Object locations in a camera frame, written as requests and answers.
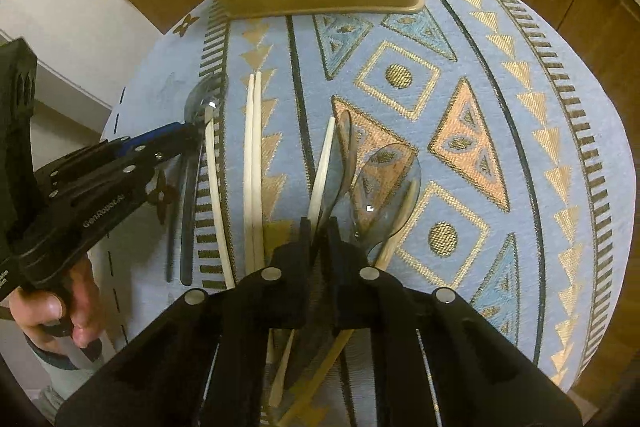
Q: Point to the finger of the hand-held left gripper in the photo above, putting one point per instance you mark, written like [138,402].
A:
[160,137]
[150,172]

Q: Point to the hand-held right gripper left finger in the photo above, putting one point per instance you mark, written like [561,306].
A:
[290,287]

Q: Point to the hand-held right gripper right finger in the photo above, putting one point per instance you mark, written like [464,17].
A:
[350,287]

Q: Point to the clear grey plastic spoon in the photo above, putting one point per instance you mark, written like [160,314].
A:
[205,94]
[385,197]
[345,147]
[172,232]

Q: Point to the cream chopstick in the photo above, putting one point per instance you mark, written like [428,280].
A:
[258,157]
[215,187]
[322,172]
[248,157]

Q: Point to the tan wooden chopstick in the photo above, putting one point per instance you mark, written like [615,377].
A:
[397,227]

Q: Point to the person's left hand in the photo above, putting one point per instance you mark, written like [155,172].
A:
[80,312]

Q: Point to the blue patterned tablecloth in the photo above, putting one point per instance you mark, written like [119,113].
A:
[450,147]

